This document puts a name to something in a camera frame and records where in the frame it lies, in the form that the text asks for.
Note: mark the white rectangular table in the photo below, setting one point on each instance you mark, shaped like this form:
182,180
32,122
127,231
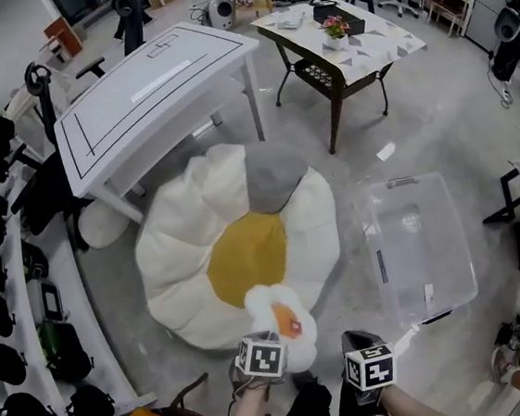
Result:
143,85

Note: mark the white papers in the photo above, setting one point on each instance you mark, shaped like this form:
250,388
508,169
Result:
290,19

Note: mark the clear plastic storage bin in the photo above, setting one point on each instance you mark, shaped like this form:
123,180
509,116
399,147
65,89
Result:
414,250

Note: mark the green black bag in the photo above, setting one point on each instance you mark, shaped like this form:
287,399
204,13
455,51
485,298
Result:
66,350

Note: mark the rows of black bags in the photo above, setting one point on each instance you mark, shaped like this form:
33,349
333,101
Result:
2,364

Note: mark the white paper strip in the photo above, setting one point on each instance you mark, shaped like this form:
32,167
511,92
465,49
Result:
386,151

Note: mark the white device with dark screen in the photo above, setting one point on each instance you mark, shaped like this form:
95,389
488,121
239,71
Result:
50,301

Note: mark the patterned tablecloth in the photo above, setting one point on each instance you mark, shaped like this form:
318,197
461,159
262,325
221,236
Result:
377,49

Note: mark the small egg-shaped plush toy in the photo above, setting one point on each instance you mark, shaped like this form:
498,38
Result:
284,316

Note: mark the white flower beanbag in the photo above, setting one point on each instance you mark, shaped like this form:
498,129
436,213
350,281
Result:
177,258

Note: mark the black office chair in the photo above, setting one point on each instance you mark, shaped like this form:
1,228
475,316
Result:
132,26
48,194

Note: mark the person's left leg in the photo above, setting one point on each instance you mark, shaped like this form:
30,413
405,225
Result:
306,411

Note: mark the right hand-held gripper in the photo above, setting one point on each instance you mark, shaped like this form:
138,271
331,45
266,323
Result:
371,369

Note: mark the grey pillow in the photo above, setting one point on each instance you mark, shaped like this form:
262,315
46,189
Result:
275,177

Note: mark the black and white robot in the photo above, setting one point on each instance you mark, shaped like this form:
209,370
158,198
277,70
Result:
510,48

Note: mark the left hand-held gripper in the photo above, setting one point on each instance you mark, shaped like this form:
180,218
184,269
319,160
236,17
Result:
263,358

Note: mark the small potted flower plant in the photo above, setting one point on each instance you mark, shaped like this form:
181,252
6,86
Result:
335,28

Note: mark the white round appliance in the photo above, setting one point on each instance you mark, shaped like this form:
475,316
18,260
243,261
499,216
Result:
221,11

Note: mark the dark wicker table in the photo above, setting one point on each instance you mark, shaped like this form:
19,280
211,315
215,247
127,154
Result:
317,74

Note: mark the white metal shelving rack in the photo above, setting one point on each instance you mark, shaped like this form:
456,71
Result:
16,277

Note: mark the person's right forearm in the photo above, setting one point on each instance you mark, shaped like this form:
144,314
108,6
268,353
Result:
414,411

